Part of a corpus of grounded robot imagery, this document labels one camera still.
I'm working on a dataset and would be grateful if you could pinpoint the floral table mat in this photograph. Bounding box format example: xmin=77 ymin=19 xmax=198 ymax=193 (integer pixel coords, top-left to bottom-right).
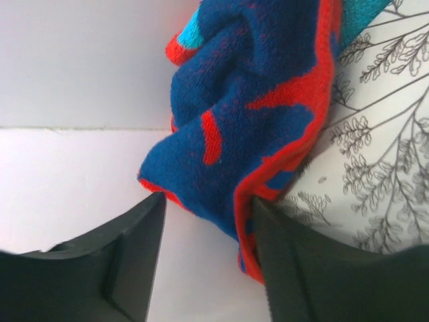
xmin=278 ymin=1 xmax=428 ymax=254

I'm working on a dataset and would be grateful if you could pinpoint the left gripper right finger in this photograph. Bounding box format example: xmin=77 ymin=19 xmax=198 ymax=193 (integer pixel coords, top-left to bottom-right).
xmin=252 ymin=198 xmax=428 ymax=322

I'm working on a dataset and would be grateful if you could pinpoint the red blue towel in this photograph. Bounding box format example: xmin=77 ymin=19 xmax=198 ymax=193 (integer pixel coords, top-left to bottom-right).
xmin=138 ymin=0 xmax=387 ymax=281

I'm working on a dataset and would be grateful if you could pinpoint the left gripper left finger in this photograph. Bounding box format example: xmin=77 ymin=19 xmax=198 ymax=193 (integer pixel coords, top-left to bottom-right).
xmin=1 ymin=193 xmax=166 ymax=322

